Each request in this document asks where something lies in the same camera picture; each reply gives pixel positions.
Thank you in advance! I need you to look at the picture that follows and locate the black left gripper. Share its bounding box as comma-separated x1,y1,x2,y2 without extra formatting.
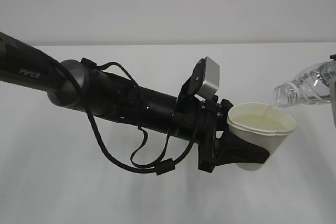
172,96,270,173

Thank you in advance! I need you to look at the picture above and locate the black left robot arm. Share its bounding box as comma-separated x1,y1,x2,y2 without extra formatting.
1,34,270,175

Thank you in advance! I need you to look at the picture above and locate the clear water bottle green label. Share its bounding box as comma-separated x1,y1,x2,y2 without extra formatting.
274,61,335,108

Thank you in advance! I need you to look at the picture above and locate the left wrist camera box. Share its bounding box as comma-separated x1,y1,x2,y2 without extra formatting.
177,56,221,101

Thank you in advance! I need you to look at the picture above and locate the white paper cup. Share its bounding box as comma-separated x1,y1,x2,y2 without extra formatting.
227,102,297,155

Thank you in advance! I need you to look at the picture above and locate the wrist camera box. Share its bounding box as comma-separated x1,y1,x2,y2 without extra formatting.
177,56,221,101
329,54,336,127

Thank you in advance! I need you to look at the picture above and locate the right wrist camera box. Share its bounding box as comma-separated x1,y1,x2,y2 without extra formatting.
329,54,336,127

